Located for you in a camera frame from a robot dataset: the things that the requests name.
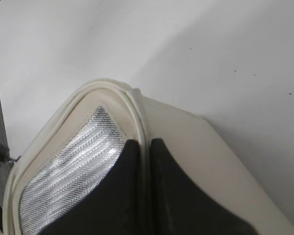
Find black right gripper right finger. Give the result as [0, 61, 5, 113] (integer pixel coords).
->
[148, 138, 239, 235]

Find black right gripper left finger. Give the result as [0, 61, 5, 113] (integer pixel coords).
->
[41, 140, 140, 235]

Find cream bag with mesh top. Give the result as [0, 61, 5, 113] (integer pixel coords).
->
[2, 79, 294, 235]

